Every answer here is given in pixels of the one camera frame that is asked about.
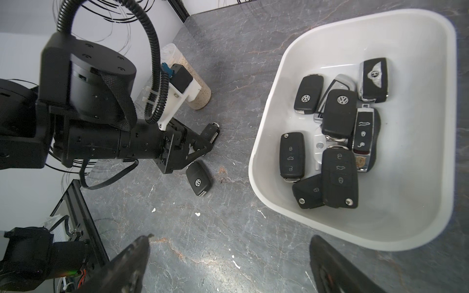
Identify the black flip key lone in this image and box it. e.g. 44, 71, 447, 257
292, 174, 324, 209

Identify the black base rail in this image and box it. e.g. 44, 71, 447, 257
50, 179, 109, 275

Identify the black silver Bentley key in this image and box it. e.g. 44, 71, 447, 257
358, 57, 388, 103

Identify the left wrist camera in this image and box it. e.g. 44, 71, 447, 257
142, 63, 202, 131

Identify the silver BMW car key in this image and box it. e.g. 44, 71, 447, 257
313, 74, 357, 123

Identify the black flip key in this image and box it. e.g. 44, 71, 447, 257
321, 145, 359, 209
200, 123, 220, 144
279, 132, 305, 183

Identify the black Porsche car key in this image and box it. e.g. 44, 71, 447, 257
351, 104, 381, 173

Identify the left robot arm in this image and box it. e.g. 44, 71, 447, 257
1, 1, 220, 293

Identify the white car key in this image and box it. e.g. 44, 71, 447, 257
313, 126, 326, 171

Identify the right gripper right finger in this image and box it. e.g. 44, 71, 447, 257
310, 235, 384, 293

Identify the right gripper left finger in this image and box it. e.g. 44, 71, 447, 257
76, 236, 150, 293

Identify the clear jar of grains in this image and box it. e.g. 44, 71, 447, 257
161, 43, 212, 111

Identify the black VW key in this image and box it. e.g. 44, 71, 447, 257
322, 89, 358, 140
294, 74, 324, 115
186, 161, 212, 197

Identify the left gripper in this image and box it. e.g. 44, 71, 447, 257
128, 118, 214, 174

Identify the white storage box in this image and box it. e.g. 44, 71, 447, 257
249, 9, 457, 251

